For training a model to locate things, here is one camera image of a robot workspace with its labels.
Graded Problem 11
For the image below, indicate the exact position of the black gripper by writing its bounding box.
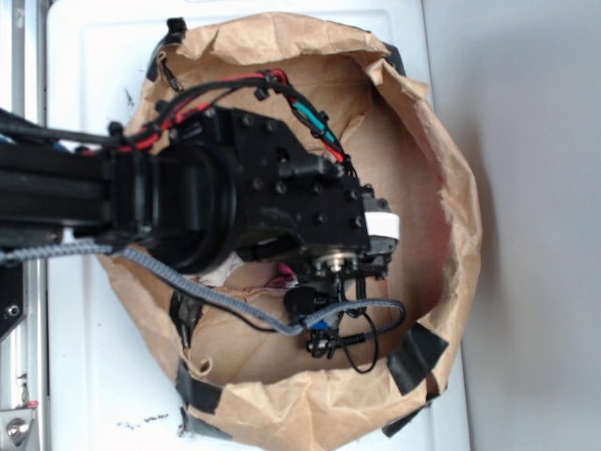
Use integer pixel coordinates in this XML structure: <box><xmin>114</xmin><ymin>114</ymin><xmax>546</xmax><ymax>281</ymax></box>
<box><xmin>202</xmin><ymin>107</ymin><xmax>400</xmax><ymax>283</ymax></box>

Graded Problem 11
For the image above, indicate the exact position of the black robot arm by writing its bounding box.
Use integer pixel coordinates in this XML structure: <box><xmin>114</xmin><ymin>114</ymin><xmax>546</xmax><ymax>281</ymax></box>
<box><xmin>1</xmin><ymin>107</ymin><xmax>400</xmax><ymax>281</ymax></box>

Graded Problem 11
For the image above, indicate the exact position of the crumpled white paper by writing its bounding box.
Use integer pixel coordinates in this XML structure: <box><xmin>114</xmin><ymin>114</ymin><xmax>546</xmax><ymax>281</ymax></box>
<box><xmin>198</xmin><ymin>253</ymin><xmax>244</xmax><ymax>289</ymax></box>

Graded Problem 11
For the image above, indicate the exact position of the brown paper bag bin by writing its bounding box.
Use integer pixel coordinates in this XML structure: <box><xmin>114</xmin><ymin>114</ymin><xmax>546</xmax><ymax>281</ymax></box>
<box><xmin>100</xmin><ymin>12</ymin><xmax>482</xmax><ymax>450</ymax></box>

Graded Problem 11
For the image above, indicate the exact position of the grey braided cable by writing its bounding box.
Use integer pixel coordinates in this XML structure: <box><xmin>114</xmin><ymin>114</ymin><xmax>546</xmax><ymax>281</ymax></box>
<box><xmin>0</xmin><ymin>238</ymin><xmax>407</xmax><ymax>337</ymax></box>

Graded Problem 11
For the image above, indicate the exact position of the thin black sensor wire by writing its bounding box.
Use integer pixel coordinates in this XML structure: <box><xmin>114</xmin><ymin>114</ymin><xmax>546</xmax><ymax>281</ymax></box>
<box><xmin>206</xmin><ymin>276</ymin><xmax>382</xmax><ymax>375</ymax></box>

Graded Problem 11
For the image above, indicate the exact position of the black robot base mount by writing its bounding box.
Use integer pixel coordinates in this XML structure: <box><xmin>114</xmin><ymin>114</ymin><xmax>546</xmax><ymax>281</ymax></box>
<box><xmin>0</xmin><ymin>265</ymin><xmax>24</xmax><ymax>341</ymax></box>

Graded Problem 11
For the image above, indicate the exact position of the red and black wire bundle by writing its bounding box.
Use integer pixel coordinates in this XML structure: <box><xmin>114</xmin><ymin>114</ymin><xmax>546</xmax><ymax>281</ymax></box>
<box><xmin>0</xmin><ymin>68</ymin><xmax>358</xmax><ymax>179</ymax></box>

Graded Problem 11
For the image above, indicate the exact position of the aluminium frame rail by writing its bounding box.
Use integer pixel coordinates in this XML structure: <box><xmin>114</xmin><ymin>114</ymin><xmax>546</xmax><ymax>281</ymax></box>
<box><xmin>1</xmin><ymin>1</ymin><xmax>50</xmax><ymax>450</ymax></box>

